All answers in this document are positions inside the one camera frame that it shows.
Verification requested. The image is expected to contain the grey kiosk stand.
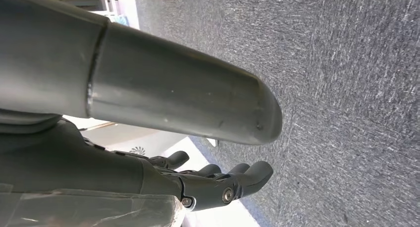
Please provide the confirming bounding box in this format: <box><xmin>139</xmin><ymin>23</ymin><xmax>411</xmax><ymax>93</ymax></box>
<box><xmin>80</xmin><ymin>122</ymin><xmax>219</xmax><ymax>159</ymax></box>

